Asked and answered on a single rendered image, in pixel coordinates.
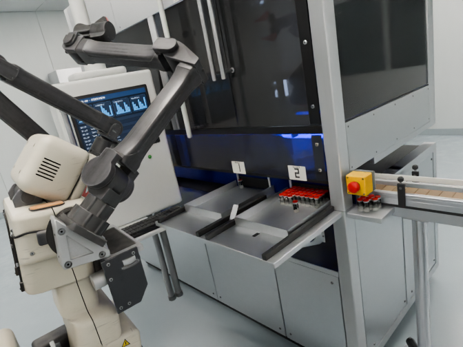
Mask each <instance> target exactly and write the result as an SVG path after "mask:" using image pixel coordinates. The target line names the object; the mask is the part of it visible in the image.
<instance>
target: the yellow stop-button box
mask: <svg viewBox="0 0 463 347"><path fill-rule="evenodd" d="M346 180H347V185H348V184H349V183H350V182H353V181H354V182H357V183H358V184H359V185H360V190H359V191H358V192H357V193H351V192H349V191H348V190H347V193H348V194H353V195H359V196H367V195H369V194H370V193H371V192H372V191H374V190H375V176H374V171H371V170H361V169H355V170H353V171H352V172H351V173H349V174H347V175H346Z"/></svg>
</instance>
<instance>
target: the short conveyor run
mask: <svg viewBox="0 0 463 347"><path fill-rule="evenodd" d="M412 169H413V170H414V171H412V172H411V173H412V176H403V175H395V174H385V173H375V178H381V179H376V180H375V185H376V188H375V190H374V191H372V192H371V193H370V194H369V195H371V194H373V195H375V196H376V195H379V196H380V197H381V203H382V205H384V206H390V207H395V212H394V213H393V214H392V215H393V216H398V217H402V218H410V219H414V220H422V221H427V222H434V223H440V224H447V225H452V226H457V227H463V187H459V186H463V180H456V179H447V178H430V177H421V176H419V171H417V169H418V165H413V166H412ZM383 179H389V180H383ZM404 180H405V181H404ZM406 181H412V182H406ZM421 182H427V183H421ZM429 183H435V184H429ZM437 184H443V185H437ZM451 185H459V186H451Z"/></svg>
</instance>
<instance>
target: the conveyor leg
mask: <svg viewBox="0 0 463 347"><path fill-rule="evenodd" d="M404 219H408V220H412V235H413V265H414V280H415V310H416V326H417V341H418V347H431V316H430V294H429V251H428V229H427V221H422V220H414V219H410V218H404Z"/></svg>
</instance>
